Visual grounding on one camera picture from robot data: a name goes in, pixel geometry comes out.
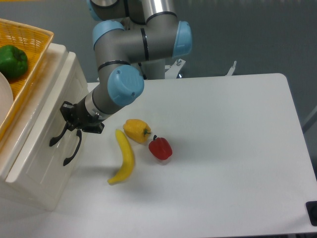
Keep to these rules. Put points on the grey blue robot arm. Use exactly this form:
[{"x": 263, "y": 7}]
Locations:
[{"x": 128, "y": 32}]

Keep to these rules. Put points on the yellow banana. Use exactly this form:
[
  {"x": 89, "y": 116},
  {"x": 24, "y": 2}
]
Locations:
[{"x": 128, "y": 159}]

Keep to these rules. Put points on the white drawer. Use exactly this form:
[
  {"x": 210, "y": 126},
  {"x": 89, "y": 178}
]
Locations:
[{"x": 38, "y": 178}]

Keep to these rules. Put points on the yellow woven basket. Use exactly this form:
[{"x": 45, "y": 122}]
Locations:
[{"x": 22, "y": 49}]

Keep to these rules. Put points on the green bell pepper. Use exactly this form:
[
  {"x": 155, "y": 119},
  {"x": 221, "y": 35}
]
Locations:
[{"x": 13, "y": 61}]

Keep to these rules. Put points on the white drawer cabinet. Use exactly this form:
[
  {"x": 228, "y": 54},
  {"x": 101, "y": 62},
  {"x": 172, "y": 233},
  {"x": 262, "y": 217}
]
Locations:
[{"x": 23, "y": 123}]

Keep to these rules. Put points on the metal table bracket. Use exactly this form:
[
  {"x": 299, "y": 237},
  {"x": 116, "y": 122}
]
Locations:
[{"x": 173, "y": 71}]

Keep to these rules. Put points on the black lower drawer handle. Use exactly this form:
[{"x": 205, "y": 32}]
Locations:
[{"x": 75, "y": 149}]

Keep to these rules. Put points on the black top drawer handle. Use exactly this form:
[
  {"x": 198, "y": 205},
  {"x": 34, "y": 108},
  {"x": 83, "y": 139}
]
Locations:
[{"x": 56, "y": 139}]

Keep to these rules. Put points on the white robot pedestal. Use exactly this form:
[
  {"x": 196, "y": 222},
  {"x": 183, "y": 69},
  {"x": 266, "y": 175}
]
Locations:
[{"x": 152, "y": 70}]

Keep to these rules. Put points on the black drawer handle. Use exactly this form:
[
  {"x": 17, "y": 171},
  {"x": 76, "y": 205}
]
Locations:
[
  {"x": 75, "y": 149},
  {"x": 56, "y": 139}
]

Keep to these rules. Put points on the red bell pepper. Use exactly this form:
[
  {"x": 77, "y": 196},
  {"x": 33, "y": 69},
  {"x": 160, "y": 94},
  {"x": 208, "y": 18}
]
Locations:
[{"x": 160, "y": 148}]

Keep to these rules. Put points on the black object at table corner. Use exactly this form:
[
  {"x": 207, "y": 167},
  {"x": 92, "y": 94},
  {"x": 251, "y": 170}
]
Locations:
[{"x": 311, "y": 207}]

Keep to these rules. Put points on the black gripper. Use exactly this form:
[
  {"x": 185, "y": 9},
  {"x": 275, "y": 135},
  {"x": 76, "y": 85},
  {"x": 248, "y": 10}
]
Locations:
[{"x": 77, "y": 117}]

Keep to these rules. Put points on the yellow bell pepper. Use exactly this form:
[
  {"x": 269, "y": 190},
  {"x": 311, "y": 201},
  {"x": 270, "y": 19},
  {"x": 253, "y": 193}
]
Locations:
[{"x": 137, "y": 130}]

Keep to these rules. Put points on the white plate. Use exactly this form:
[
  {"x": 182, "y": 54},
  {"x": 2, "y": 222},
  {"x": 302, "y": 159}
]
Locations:
[{"x": 6, "y": 98}]

